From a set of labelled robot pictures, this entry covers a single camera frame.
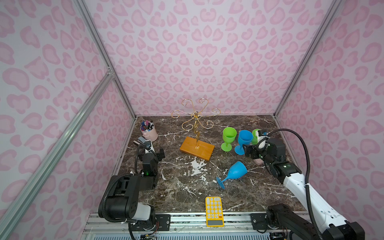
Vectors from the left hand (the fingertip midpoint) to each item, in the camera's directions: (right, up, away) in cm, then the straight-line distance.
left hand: (152, 144), depth 89 cm
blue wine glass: (+56, +5, +1) cm, 56 cm away
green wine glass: (+47, +6, +4) cm, 47 cm away
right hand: (+56, +2, -9) cm, 57 cm away
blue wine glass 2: (+50, -14, -3) cm, 52 cm away
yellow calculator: (+36, -33, -15) cm, 51 cm away
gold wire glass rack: (+27, +15, -13) cm, 33 cm away
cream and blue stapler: (-11, +1, +12) cm, 17 cm away
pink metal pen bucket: (-5, +8, +8) cm, 13 cm away
